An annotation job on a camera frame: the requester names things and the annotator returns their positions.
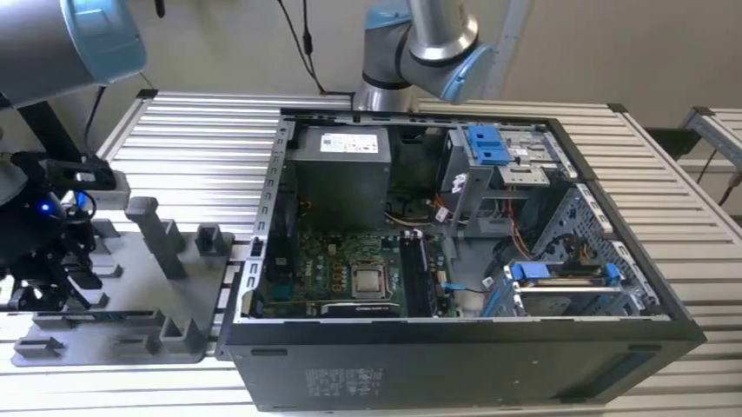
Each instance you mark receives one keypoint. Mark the grey metal drive cage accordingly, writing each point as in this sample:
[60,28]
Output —
[522,176]

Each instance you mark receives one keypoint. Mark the silver CPU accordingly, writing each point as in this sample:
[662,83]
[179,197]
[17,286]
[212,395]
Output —
[368,284]

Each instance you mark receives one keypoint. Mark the white eight-pin power socket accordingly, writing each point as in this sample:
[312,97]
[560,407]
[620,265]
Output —
[440,276]

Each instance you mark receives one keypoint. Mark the grey power supply unit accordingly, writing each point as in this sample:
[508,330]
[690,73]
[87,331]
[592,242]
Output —
[339,191]

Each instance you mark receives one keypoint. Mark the blue disk carrier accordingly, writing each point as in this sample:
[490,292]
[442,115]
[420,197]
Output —
[483,141]
[530,273]

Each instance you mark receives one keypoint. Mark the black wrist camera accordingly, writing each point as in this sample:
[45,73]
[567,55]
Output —
[75,174]

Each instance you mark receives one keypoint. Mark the black graphics card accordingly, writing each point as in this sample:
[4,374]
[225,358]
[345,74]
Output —
[359,309]

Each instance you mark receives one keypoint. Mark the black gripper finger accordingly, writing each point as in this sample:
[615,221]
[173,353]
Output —
[37,291]
[81,269]

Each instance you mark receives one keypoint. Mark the black post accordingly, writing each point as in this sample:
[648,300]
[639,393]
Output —
[52,130]

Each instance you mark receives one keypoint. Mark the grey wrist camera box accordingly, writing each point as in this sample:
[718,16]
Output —
[107,195]

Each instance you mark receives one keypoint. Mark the black PC case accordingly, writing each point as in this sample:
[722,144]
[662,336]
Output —
[405,369]

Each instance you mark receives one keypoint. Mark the grey parts rack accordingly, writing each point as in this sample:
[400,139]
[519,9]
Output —
[144,278]

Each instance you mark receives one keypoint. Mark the white four-pin power socket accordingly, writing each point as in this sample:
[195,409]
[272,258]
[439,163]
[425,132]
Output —
[331,249]

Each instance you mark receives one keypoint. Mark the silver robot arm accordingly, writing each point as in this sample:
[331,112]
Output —
[435,30]

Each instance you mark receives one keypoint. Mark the green motherboard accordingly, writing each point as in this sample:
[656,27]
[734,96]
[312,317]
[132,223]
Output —
[324,260]

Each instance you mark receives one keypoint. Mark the metal slat side table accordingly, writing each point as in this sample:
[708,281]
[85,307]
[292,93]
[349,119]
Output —
[718,130]

